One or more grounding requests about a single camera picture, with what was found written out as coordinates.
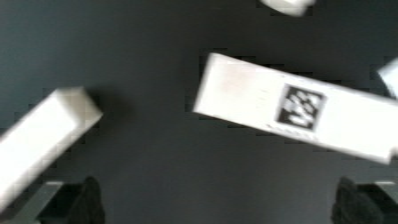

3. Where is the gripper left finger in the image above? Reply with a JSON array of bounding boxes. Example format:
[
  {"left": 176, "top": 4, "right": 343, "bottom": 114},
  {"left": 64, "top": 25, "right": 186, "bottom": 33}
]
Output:
[{"left": 10, "top": 177, "right": 106, "bottom": 224}]

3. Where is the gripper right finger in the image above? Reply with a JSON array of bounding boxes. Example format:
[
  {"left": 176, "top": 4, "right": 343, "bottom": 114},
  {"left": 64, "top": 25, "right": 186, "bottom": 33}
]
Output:
[{"left": 330, "top": 177, "right": 398, "bottom": 224}]

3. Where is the white desk leg front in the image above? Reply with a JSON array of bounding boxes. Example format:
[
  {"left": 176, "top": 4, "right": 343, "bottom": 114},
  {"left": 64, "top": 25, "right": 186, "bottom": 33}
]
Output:
[{"left": 193, "top": 53, "right": 398, "bottom": 164}]

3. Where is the white short desk leg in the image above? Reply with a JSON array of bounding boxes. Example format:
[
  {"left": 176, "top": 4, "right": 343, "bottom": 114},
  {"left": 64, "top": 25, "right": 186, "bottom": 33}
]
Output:
[{"left": 259, "top": 0, "right": 316, "bottom": 17}]

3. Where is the white desk tabletop tray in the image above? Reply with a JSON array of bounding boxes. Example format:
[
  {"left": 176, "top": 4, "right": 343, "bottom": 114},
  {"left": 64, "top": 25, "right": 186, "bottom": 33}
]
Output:
[{"left": 378, "top": 58, "right": 398, "bottom": 99}]

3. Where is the white obstacle wall left piece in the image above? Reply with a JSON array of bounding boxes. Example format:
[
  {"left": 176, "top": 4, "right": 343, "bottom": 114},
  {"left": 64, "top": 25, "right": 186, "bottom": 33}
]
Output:
[{"left": 0, "top": 87, "right": 103, "bottom": 212}]

